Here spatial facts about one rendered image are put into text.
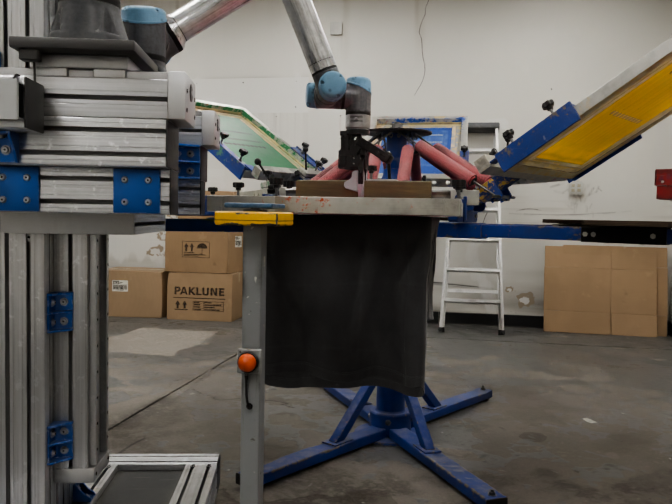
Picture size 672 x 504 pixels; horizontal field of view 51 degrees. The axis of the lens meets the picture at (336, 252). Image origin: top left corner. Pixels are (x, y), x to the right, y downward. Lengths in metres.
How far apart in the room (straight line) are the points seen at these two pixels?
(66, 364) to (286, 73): 5.18
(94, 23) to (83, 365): 0.74
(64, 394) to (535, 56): 5.37
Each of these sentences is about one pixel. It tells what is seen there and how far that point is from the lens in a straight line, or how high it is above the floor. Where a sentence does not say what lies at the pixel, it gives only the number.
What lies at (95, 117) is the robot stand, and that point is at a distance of 1.41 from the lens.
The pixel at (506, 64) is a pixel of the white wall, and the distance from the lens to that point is 6.42.
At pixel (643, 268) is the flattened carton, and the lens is 6.40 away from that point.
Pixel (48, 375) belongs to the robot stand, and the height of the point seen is 0.58.
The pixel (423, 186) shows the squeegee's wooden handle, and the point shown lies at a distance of 2.06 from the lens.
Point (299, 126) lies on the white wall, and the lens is 6.51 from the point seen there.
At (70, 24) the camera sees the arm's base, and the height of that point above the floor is 1.29.
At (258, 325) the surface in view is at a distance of 1.44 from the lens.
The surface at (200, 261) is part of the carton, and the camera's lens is 6.25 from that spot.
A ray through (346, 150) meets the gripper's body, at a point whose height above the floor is 1.14.
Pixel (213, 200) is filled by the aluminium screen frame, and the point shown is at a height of 0.98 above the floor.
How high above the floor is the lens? 0.95
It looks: 3 degrees down
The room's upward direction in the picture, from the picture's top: 1 degrees clockwise
